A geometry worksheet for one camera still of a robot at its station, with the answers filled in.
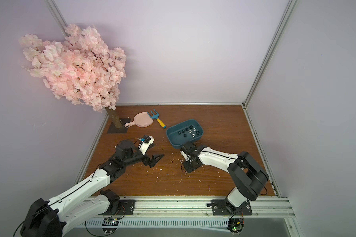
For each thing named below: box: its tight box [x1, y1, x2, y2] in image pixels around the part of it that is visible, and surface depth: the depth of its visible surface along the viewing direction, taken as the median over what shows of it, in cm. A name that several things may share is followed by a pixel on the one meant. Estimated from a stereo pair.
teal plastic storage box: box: [166, 118, 205, 150], surface depth 103 cm
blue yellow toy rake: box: [146, 109, 167, 129], surface depth 116 cm
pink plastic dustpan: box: [124, 112, 155, 128], surface depth 114 cm
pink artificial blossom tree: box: [19, 23, 127, 129], surface depth 67 cm
